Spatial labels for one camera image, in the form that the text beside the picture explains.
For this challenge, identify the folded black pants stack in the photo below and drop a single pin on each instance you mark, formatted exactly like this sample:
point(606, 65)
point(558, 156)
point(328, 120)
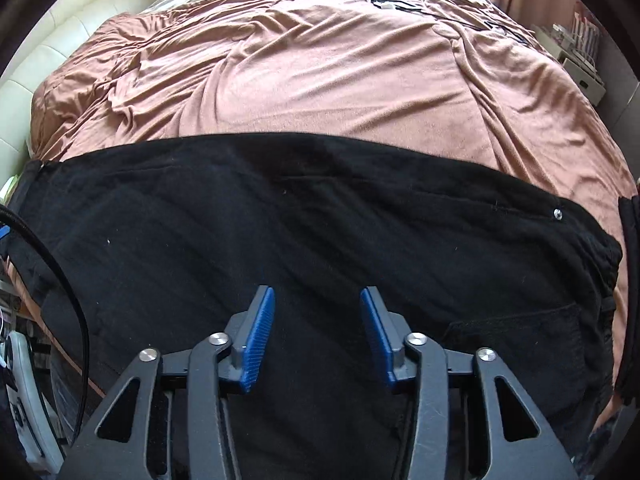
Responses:
point(629, 270)

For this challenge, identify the cream padded headboard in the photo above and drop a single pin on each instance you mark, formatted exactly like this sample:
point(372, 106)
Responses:
point(65, 45)

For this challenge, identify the cream nightstand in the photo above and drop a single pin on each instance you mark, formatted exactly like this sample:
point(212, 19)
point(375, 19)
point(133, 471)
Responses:
point(582, 80)

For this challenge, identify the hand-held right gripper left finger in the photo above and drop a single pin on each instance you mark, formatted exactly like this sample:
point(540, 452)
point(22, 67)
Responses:
point(257, 340)

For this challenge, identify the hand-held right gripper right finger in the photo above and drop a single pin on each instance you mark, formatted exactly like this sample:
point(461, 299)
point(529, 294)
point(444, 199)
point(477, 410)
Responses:
point(377, 340)

